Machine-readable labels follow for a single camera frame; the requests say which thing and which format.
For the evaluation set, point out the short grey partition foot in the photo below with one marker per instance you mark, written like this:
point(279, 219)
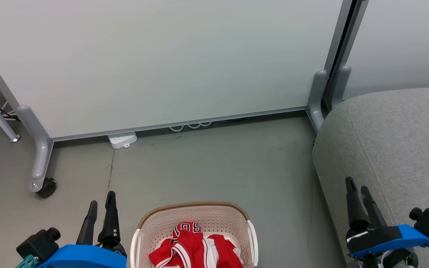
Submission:
point(341, 83)
point(317, 96)

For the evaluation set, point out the black caster wheel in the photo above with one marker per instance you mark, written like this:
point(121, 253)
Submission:
point(47, 188)

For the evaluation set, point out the beige perforated laundry basket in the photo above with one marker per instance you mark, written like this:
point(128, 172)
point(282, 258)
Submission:
point(155, 227)

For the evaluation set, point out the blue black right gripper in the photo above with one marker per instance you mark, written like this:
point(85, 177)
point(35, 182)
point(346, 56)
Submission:
point(385, 238)

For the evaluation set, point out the red garment with white stripes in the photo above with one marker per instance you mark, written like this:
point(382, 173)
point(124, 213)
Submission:
point(186, 240)

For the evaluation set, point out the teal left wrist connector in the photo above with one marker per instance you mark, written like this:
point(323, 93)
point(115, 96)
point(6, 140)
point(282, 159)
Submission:
point(26, 262)

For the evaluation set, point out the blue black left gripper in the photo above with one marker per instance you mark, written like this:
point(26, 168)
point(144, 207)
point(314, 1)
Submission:
point(84, 257)

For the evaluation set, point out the long grey partition foot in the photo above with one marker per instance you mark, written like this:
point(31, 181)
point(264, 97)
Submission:
point(41, 156)

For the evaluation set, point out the white power strip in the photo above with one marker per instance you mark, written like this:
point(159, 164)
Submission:
point(122, 139)

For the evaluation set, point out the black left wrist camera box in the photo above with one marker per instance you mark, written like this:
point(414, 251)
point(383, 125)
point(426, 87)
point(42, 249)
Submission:
point(37, 243)

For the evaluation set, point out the large white partition board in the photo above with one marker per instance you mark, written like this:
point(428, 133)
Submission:
point(162, 59)

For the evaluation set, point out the grey fabric sofa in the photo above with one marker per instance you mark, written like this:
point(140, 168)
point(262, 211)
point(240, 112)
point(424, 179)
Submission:
point(397, 149)

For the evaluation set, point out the narrow white partition board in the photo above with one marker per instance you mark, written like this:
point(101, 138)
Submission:
point(400, 41)

